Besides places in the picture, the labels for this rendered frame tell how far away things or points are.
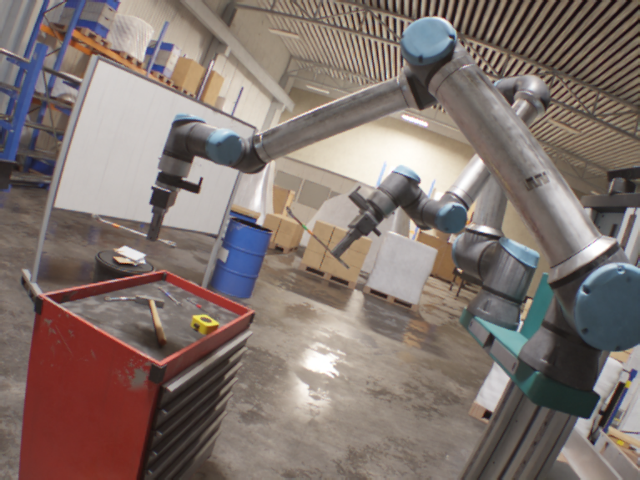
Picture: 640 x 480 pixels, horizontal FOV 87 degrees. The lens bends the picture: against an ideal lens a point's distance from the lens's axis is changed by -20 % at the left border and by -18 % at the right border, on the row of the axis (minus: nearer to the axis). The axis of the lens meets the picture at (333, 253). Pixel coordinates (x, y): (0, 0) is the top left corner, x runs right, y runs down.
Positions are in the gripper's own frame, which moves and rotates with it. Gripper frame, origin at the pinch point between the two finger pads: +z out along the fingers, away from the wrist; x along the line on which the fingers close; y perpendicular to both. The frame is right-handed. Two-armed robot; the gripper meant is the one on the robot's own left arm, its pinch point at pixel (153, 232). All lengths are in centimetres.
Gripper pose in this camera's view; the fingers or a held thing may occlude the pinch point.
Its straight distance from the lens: 118.3
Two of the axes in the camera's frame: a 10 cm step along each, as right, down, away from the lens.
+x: 2.1, 1.9, -9.6
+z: -3.4, 9.3, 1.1
